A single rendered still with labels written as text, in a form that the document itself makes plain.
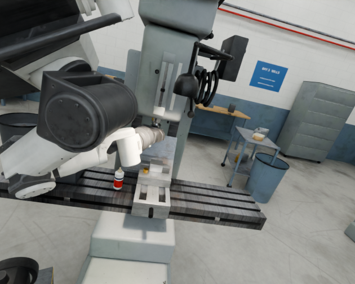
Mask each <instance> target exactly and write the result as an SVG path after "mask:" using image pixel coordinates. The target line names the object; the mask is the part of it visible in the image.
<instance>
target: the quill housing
mask: <svg viewBox="0 0 355 284"><path fill-rule="evenodd" d="M196 41H197V42H198V43H200V40H199V38H198V37H197V36H196V35H194V34H190V33H186V32H182V31H179V30H175V29H171V28H167V27H165V26H161V25H157V24H152V23H150V24H148V25H146V27H145V28H144V33H143V41H142V46H141V54H140V62H139V70H138V74H137V83H136V90H135V96H136V99H137V104H138V111H137V114H138V115H141V116H147V117H152V118H158V119H162V120H166V121H171V122H179V121H181V120H182V117H183V114H184V113H185V105H186V102H187V97H185V96H181V95H177V94H175V93H173V89H174V84H175V81H176V80H177V78H178V76H179V75H181V74H183V73H187V72H188V69H189V64H190V60H191V55H192V51H193V47H194V42H196ZM198 51H199V48H198V49H197V54H196V58H195V62H194V67H195V65H196V62H197V55H198ZM163 52H168V53H171V54H175V55H176V56H175V61H174V66H173V70H172V75H171V81H170V86H169V90H168V95H167V100H166V106H165V111H164V115H163V116H159V115H156V114H153V108H154V103H155V99H156V93H157V87H158V81H159V74H160V71H161V65H162V58H163ZM194 67H193V71H192V74H193V72H194ZM156 69H158V70H159V73H158V74H156V73H155V70H156Z"/></svg>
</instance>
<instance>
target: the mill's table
mask: <svg viewBox="0 0 355 284"><path fill-rule="evenodd" d="M116 171H118V170H115V169H111V168H104V167H97V166H93V167H89V168H86V169H85V170H84V172H83V173H82V175H81V176H80V178H79V179H78V181H77V182H76V184H71V183H61V182H55V183H56V186H55V187H54V189H53V190H51V191H49V192H46V193H43V194H40V195H38V196H34V197H30V198H24V199H19V198H17V197H16V196H15V195H13V194H9V192H8V187H9V186H10V182H9V179H6V178H5V175H4V172H2V173H1V175H0V198H9V199H18V200H23V201H32V202H40V203H49V204H54V205H63V206H72V207H80V208H89V209H94V210H103V211H111V212H120V213H125V214H131V210H132V204H133V200H134V195H135V190H136V185H137V179H138V175H139V173H136V172H129V171H123V172H124V177H123V185H122V188H121V189H119V190H117V189H114V188H113V186H114V177H115V172H116ZM169 189H170V205H171V207H170V211H169V214H168V219H174V220H183V221H192V222H197V223H205V224H214V225H223V226H228V227H237V228H246V229H254V230H261V229H262V227H263V226H264V224H265V222H266V220H267V218H266V217H265V215H264V214H263V212H261V209H260V207H259V206H258V205H257V204H255V200H254V199H253V197H250V195H251V194H250V193H249V191H248V190H243V189H236V188H229V187H222V186H218V185H211V184H204V183H197V182H193V181H186V180H179V179H172V178H171V184H170V187H169Z"/></svg>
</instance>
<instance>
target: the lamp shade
mask: <svg viewBox="0 0 355 284"><path fill-rule="evenodd" d="M198 89H199V87H198V79H197V78H196V77H195V76H194V75H193V74H190V73H183V74H181V75H179V76H178V78H177V80H176V81H175V84H174V89H173V93H175V94H177V95H181V96H185V97H191V98H196V97H197V93H198Z"/></svg>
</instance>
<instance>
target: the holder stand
mask: <svg viewBox="0 0 355 284"><path fill-rule="evenodd" d="M83 172H84V170H81V171H78V172H76V173H75V174H71V175H68V176H64V177H60V176H59V177H56V178H55V181H56V182H61V183H71V184H76V182H77V181H78V179H79V178H80V176H81V175H82V173H83Z"/></svg>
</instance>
